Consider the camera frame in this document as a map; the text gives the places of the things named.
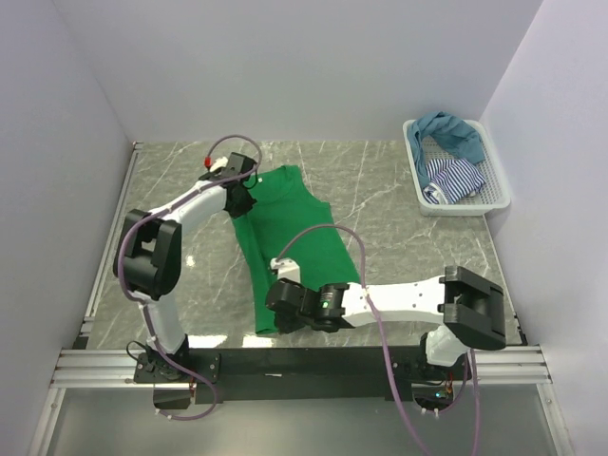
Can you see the striped tank top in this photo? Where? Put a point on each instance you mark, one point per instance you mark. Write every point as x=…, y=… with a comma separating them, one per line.
x=451, y=180

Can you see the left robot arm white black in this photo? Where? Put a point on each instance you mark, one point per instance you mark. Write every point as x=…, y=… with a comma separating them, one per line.
x=148, y=260

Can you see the green tank top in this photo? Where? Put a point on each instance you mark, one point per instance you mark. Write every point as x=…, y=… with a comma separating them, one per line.
x=284, y=207

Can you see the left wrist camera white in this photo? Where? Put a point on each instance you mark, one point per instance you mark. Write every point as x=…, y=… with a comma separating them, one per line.
x=215, y=166

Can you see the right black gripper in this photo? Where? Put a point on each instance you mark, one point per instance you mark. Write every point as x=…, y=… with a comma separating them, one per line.
x=284, y=325

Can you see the white plastic basket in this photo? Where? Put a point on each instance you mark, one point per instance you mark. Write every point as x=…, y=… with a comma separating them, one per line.
x=494, y=195

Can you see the black base beam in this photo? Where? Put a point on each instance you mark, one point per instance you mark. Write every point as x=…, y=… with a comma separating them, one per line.
x=229, y=375

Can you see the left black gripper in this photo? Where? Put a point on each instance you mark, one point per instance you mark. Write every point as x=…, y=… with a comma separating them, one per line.
x=237, y=212

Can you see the aluminium rail frame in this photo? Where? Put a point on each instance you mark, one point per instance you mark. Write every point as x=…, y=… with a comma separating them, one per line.
x=98, y=408

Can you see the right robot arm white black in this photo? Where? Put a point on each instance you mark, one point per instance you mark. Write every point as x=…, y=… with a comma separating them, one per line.
x=467, y=310

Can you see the blue tank top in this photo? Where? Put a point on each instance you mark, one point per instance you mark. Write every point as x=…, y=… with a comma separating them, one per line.
x=451, y=133

